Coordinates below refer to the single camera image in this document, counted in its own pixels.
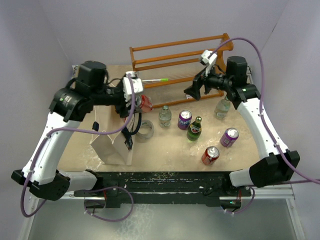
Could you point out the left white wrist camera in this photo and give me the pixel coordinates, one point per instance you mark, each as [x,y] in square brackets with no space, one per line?
[132,84]

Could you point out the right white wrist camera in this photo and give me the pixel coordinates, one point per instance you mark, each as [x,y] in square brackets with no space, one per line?
[208,59]

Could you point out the green and white pen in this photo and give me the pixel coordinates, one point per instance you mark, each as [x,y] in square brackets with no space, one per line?
[155,80]

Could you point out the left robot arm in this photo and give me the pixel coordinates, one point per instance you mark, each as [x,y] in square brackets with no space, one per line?
[89,88]

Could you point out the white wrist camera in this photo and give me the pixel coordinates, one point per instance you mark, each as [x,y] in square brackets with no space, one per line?
[132,84]
[208,59]

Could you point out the clear glass bottle green cap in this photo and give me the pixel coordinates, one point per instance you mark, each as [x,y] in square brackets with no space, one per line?
[165,117]

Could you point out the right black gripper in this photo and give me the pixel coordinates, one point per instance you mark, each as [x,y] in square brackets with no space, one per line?
[198,82]

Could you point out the clear tape roll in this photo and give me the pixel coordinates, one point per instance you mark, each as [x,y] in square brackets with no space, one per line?
[146,130]

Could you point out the purple Fanta can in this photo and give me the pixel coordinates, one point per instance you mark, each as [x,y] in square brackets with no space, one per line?
[184,119]

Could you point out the orange wooden shelf rack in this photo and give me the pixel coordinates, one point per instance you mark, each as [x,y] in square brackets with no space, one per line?
[178,61]

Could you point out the purple soda can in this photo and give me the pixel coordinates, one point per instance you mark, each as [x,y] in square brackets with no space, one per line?
[229,137]

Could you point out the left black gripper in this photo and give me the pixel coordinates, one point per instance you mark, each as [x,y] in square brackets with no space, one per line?
[123,110]

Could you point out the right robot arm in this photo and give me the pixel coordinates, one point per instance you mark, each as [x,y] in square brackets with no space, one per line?
[275,156]

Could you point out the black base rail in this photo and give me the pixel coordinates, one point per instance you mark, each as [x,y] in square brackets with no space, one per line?
[209,188]

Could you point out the red cola can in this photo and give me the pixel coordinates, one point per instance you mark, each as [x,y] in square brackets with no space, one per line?
[145,103]
[210,155]

